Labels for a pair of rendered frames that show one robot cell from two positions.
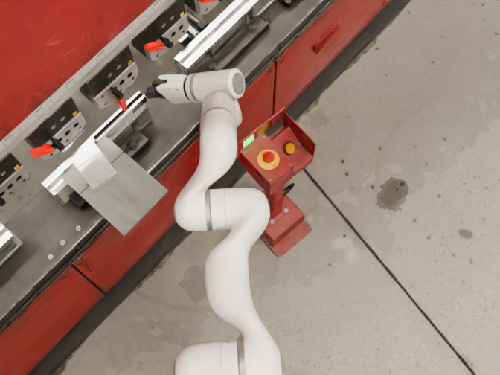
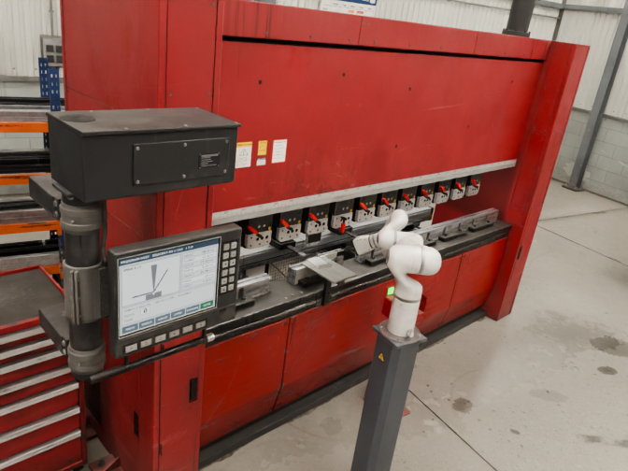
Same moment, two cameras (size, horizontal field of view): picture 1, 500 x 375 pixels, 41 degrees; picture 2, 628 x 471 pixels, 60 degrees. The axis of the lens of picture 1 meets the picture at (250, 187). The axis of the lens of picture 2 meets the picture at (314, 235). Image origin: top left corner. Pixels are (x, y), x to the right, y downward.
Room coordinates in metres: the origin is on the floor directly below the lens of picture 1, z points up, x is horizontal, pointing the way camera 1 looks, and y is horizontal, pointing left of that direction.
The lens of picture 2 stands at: (-2.05, 0.49, 2.30)
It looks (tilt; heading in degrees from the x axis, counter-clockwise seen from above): 22 degrees down; 0
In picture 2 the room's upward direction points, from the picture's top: 8 degrees clockwise
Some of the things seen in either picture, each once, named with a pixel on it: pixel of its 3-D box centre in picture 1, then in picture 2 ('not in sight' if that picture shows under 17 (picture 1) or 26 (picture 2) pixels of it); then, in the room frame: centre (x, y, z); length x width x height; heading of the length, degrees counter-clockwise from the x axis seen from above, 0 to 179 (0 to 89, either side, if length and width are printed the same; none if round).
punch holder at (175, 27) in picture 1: (156, 21); (362, 206); (1.06, 0.24, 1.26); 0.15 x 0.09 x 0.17; 136
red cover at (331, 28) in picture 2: not in sight; (422, 36); (1.25, 0.04, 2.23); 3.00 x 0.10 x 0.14; 136
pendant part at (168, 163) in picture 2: not in sight; (146, 248); (-0.44, 1.03, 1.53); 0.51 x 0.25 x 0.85; 137
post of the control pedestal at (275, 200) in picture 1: (274, 188); not in sight; (0.87, -0.09, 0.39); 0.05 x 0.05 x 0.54; 39
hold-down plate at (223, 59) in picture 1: (233, 50); (383, 257); (1.19, 0.04, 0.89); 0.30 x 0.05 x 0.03; 136
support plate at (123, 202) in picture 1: (114, 184); (328, 269); (0.69, 0.39, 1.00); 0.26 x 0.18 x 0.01; 46
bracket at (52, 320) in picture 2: not in sight; (107, 316); (-0.34, 1.20, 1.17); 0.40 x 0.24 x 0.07; 136
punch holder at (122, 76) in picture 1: (103, 70); (338, 211); (0.91, 0.38, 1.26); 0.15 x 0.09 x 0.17; 136
